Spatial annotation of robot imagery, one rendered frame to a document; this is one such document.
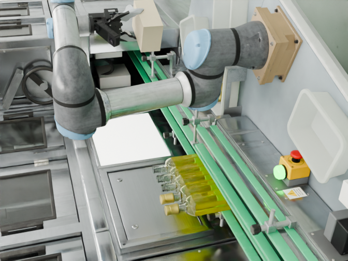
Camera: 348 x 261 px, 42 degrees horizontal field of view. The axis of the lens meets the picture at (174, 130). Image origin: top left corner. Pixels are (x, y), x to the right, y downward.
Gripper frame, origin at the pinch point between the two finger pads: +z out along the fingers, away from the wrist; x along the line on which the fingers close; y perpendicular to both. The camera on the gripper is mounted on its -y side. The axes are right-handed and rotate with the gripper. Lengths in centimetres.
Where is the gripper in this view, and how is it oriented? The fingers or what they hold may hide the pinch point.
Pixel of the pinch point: (142, 26)
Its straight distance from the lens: 176.9
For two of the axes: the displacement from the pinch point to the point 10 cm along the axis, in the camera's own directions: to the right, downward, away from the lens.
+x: -1.3, 6.3, 7.7
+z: 9.6, -1.2, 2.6
